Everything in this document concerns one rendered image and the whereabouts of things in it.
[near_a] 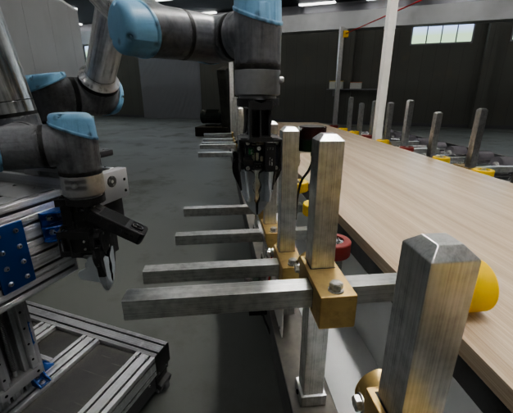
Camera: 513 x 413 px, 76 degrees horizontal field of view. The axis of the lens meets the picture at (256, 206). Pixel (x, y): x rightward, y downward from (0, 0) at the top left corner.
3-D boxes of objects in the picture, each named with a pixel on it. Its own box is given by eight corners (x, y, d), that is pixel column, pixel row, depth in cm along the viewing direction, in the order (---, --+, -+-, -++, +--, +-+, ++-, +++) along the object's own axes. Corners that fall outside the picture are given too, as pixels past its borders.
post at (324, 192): (302, 410, 58) (320, 134, 43) (297, 393, 62) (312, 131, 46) (321, 408, 59) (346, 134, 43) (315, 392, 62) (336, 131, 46)
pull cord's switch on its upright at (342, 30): (333, 142, 354) (342, 25, 317) (330, 140, 363) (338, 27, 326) (340, 142, 355) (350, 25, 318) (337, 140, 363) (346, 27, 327)
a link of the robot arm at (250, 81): (233, 71, 57) (280, 71, 58) (234, 99, 59) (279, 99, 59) (235, 68, 50) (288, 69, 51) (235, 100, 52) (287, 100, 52)
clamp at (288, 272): (281, 288, 71) (282, 268, 69) (271, 258, 83) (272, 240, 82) (307, 287, 71) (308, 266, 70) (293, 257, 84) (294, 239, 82)
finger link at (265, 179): (259, 223, 59) (259, 172, 56) (256, 211, 65) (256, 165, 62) (276, 222, 60) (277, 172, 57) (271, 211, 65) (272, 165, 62)
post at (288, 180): (278, 324, 82) (283, 127, 67) (275, 315, 86) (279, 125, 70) (291, 323, 83) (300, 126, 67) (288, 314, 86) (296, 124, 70)
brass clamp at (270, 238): (263, 250, 95) (263, 233, 93) (257, 231, 108) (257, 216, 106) (284, 248, 96) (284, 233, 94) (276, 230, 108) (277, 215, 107)
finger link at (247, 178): (242, 223, 59) (241, 173, 56) (240, 212, 65) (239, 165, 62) (259, 223, 59) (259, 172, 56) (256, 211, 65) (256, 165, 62)
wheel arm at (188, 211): (183, 219, 119) (183, 208, 118) (184, 215, 122) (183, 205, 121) (301, 214, 124) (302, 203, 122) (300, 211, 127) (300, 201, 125)
